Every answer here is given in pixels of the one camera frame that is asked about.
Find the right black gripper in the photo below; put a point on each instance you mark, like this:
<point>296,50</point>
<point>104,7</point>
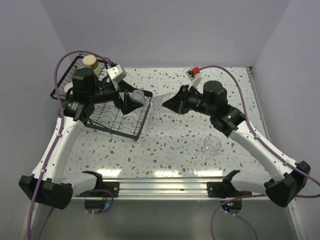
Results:
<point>178,103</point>

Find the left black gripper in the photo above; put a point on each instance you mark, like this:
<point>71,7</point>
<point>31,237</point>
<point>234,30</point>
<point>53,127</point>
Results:
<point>128,104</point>

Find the clear plastic cup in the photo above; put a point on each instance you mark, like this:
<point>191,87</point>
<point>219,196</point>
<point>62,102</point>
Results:
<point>211,146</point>
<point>157,102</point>
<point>139,96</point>

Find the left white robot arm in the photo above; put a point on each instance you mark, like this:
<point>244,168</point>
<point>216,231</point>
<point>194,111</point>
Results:
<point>45,185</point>

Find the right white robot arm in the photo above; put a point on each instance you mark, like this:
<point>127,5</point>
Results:
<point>287,177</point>

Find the beige cup far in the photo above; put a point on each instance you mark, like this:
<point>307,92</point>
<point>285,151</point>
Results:
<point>90,61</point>

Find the beige cup near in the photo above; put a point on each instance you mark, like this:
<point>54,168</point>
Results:
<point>68,89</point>

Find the black wire dish rack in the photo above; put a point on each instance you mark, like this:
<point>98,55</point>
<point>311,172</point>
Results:
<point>96,109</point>

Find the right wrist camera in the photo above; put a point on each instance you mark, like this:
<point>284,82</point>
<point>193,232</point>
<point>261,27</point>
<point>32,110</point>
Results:
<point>195,76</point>

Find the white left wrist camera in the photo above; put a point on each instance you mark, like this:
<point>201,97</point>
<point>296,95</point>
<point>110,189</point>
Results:
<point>116,74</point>

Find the aluminium mounting rail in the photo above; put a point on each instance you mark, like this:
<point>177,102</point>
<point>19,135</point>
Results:
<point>190,188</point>

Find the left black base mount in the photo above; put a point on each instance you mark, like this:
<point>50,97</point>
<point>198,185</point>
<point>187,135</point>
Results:
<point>105,190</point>

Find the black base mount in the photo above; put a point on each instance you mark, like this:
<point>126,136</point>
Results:
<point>217,190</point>
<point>105,190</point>

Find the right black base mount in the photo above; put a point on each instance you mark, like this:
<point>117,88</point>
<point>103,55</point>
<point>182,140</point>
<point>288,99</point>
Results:
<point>217,190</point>

